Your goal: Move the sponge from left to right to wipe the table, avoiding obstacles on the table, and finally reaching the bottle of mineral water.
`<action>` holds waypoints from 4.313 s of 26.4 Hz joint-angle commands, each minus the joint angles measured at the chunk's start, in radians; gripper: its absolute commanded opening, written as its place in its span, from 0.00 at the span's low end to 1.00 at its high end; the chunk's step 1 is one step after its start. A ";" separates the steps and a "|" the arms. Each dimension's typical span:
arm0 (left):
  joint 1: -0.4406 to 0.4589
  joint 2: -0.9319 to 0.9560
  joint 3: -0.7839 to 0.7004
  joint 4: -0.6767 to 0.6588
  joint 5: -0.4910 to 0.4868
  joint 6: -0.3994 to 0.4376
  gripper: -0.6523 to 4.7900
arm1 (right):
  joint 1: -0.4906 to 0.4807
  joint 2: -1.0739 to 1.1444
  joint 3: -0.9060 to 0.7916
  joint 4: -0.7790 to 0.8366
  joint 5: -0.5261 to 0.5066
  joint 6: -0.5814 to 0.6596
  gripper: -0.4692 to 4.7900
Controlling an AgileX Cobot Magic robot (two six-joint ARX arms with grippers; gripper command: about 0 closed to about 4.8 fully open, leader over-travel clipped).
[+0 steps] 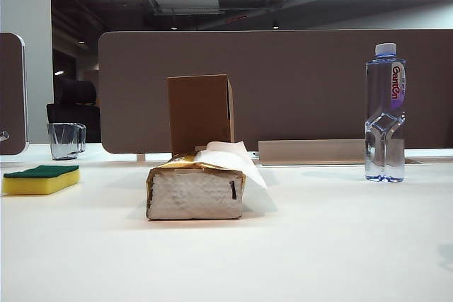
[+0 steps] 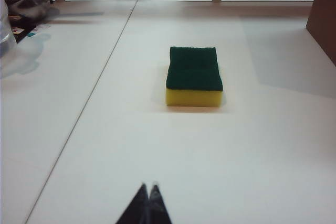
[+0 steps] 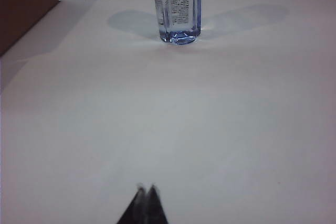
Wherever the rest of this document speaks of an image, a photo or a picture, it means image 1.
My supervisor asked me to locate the yellow sponge with green scourer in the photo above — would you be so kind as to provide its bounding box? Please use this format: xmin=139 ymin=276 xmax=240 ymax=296
xmin=2 ymin=164 xmax=81 ymax=197

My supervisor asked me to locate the clear Ganten water bottle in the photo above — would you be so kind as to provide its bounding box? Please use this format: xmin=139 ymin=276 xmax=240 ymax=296
xmin=364 ymin=42 xmax=407 ymax=183

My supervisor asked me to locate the white tissue sheet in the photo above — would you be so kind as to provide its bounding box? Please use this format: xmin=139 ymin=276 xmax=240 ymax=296
xmin=193 ymin=141 xmax=279 ymax=213

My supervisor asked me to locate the brown cardboard box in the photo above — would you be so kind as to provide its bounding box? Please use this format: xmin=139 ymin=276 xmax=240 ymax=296
xmin=166 ymin=74 xmax=236 ymax=156

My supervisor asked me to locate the gold wrapped tissue pack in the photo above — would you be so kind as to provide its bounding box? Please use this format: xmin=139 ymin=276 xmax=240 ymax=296
xmin=144 ymin=153 xmax=248 ymax=221

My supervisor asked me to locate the wide brown desk divider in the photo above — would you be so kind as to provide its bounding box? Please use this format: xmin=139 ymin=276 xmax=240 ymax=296
xmin=97 ymin=28 xmax=453 ymax=156

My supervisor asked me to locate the black office chair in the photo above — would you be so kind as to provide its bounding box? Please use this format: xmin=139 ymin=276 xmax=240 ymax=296
xmin=45 ymin=79 xmax=102 ymax=144

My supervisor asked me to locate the clear glass mug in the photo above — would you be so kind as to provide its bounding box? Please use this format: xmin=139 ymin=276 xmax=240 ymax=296
xmin=47 ymin=122 xmax=87 ymax=161

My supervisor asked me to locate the narrow brown desk divider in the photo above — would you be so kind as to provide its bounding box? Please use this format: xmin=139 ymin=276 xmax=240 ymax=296
xmin=0 ymin=32 xmax=29 ymax=156

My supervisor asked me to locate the beige metal cable tray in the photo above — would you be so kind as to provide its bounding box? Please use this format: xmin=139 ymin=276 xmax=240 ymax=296
xmin=257 ymin=139 xmax=367 ymax=166

